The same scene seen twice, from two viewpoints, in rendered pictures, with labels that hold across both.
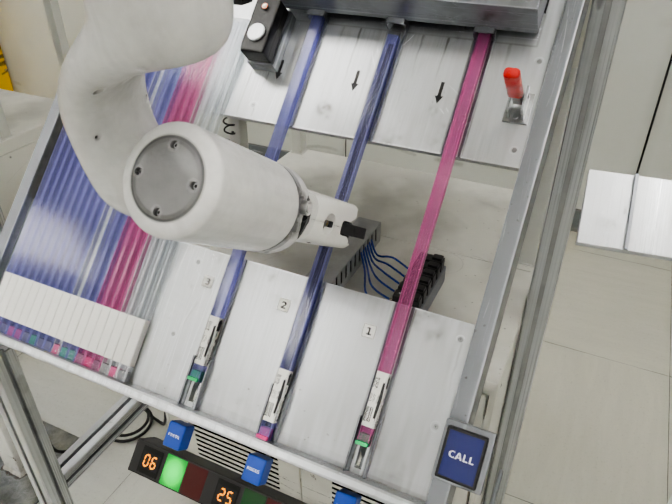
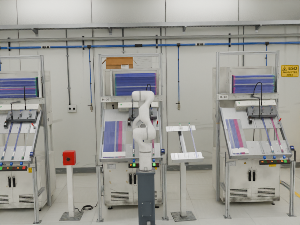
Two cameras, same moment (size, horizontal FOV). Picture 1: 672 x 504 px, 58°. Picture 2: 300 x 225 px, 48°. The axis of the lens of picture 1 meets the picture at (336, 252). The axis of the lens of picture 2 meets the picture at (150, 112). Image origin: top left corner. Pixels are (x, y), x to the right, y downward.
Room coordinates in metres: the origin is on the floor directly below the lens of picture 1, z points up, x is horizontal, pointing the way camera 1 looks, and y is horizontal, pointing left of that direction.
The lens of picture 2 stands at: (-2.82, 1.63, 1.62)
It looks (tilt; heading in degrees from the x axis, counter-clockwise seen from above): 6 degrees down; 333
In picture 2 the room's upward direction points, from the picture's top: 1 degrees counter-clockwise
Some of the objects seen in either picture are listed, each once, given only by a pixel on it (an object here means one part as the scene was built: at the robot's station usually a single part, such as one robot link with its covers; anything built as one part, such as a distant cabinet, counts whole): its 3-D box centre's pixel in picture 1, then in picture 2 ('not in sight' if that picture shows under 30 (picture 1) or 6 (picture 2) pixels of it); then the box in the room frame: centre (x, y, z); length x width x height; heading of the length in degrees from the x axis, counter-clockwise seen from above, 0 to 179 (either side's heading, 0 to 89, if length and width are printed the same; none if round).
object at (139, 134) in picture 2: not in sight; (141, 139); (0.08, 0.28, 1.00); 0.19 x 0.12 x 0.24; 67
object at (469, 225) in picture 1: (363, 342); (133, 177); (1.08, -0.07, 0.31); 0.70 x 0.65 x 0.62; 64
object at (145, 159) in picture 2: not in sight; (145, 160); (0.07, 0.25, 0.79); 0.19 x 0.19 x 0.18
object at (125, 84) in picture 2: not in sight; (135, 84); (0.95, -0.07, 1.52); 0.51 x 0.13 x 0.27; 64
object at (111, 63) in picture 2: not in sight; (127, 61); (1.26, -0.10, 1.82); 0.68 x 0.30 x 0.20; 64
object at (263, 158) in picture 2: not in sight; (249, 152); (0.29, -1.31, 0.65); 1.01 x 0.73 x 1.29; 154
